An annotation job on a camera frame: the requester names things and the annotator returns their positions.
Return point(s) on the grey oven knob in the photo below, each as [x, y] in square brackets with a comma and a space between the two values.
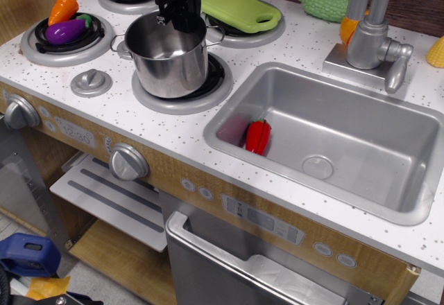
[20, 113]
[126, 163]

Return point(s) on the green toy cutting board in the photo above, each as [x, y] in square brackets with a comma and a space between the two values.
[248, 16]

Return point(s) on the grey countertop knob lower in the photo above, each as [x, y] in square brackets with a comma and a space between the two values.
[122, 46]

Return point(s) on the red toy pepper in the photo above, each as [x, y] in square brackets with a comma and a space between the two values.
[258, 136]

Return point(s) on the front right black burner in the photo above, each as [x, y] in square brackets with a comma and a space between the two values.
[215, 89]

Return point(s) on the grey countertop knob front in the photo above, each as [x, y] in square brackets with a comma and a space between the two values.
[91, 83]

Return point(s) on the white oven shelf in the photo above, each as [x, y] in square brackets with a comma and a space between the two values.
[131, 207]

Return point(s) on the green toy bitter gourd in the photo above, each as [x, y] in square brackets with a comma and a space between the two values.
[327, 10]

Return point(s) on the black burner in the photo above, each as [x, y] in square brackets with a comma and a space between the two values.
[236, 39]
[94, 42]
[215, 89]

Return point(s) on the back right black burner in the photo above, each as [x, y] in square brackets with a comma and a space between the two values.
[236, 39]

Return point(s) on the grey oven knob left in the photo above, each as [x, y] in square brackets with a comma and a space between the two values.
[20, 113]

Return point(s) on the front left black burner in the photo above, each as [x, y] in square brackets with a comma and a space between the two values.
[94, 42]

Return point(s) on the yellow toy corn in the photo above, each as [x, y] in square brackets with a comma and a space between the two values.
[435, 55]

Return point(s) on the grey toy sink basin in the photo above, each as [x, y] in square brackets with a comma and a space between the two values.
[374, 152]

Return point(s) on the silver dishwasher door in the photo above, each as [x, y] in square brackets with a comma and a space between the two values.
[213, 262]

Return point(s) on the grey oven knob right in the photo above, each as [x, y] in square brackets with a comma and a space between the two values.
[126, 163]

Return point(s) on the back left burner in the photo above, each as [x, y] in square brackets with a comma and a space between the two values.
[130, 7]

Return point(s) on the stainless steel pot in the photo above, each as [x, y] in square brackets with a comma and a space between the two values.
[169, 63]

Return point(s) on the purple toy eggplant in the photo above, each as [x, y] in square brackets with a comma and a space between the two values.
[67, 31]

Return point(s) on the orange toy fruit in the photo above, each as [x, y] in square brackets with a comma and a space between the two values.
[347, 28]

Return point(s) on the grey toy faucet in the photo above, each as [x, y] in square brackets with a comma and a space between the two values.
[371, 56]

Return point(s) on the orange toy carrot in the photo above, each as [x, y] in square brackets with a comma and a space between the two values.
[62, 10]

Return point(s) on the grey countertop knob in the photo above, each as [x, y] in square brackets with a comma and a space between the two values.
[122, 46]
[91, 83]

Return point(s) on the silver oven door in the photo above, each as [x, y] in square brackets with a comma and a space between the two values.
[25, 197]

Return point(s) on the yellow cloth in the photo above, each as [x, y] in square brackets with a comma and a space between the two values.
[46, 287]

